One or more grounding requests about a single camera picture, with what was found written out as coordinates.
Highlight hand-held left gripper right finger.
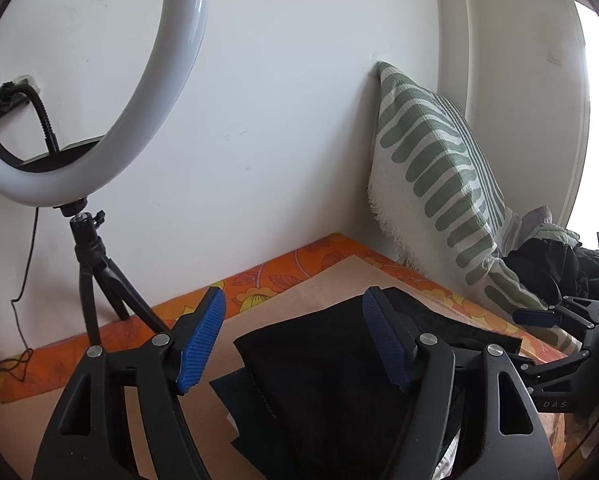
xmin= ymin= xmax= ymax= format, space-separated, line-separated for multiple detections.
xmin=362 ymin=286 xmax=560 ymax=480

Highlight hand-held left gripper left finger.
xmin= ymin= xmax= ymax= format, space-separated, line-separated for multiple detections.
xmin=32 ymin=287 xmax=227 ymax=480

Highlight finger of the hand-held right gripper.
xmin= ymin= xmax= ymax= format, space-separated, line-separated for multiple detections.
xmin=512 ymin=295 xmax=599 ymax=332
xmin=508 ymin=349 xmax=598 ymax=397

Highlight black pants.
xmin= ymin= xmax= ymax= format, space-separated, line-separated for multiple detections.
xmin=233 ymin=287 xmax=523 ymax=480

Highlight black clothing pile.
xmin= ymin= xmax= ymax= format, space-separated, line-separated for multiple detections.
xmin=503 ymin=237 xmax=599 ymax=311

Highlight dark teal folded cloth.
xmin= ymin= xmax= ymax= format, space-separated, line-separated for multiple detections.
xmin=209 ymin=364 xmax=280 ymax=466

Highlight beige blanket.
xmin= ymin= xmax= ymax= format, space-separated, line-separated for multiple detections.
xmin=0 ymin=255 xmax=520 ymax=480

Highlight grey green cloth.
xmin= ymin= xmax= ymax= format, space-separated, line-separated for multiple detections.
xmin=502 ymin=205 xmax=581 ymax=261

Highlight orange floral bed sheet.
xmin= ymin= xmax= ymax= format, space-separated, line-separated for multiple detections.
xmin=0 ymin=232 xmax=580 ymax=411

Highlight black tripod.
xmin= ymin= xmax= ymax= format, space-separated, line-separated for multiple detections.
xmin=54 ymin=199 xmax=173 ymax=347

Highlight green patterned white pillow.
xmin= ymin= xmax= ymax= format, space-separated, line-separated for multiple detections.
xmin=367 ymin=60 xmax=580 ymax=356

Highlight black gooseneck phone holder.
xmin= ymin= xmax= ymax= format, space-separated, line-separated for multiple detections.
xmin=0 ymin=76 xmax=98 ymax=168

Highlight thin black ring light cable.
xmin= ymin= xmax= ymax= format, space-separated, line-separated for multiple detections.
xmin=0 ymin=205 xmax=41 ymax=386

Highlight white ring light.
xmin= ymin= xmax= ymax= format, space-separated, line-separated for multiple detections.
xmin=0 ymin=0 xmax=215 ymax=208

